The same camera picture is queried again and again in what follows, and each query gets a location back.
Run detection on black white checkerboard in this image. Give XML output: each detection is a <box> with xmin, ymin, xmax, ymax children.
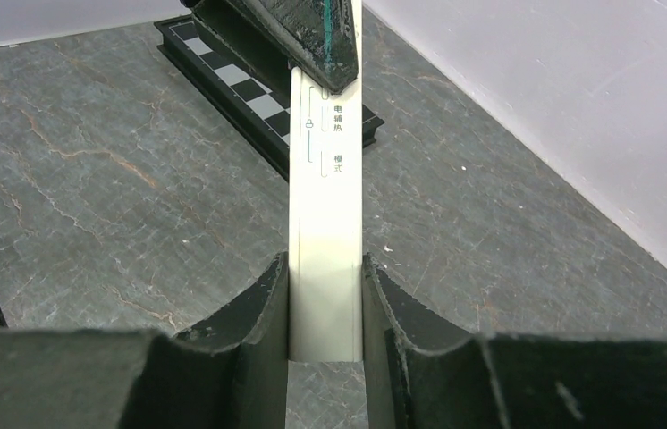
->
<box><xmin>154</xmin><ymin>16</ymin><xmax>384</xmax><ymax>182</ymax></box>

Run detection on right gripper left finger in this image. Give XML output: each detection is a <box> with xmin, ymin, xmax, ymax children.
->
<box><xmin>174</xmin><ymin>251</ymin><xmax>290</xmax><ymax>428</ymax></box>

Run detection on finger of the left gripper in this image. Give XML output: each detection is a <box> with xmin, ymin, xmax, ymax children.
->
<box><xmin>182</xmin><ymin>0</ymin><xmax>359</xmax><ymax>95</ymax></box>

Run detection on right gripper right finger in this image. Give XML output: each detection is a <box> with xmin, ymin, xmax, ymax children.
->
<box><xmin>362</xmin><ymin>254</ymin><xmax>482</xmax><ymax>428</ymax></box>

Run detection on white long remote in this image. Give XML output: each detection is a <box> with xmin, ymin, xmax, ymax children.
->
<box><xmin>287</xmin><ymin>0</ymin><xmax>366</xmax><ymax>364</ymax></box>

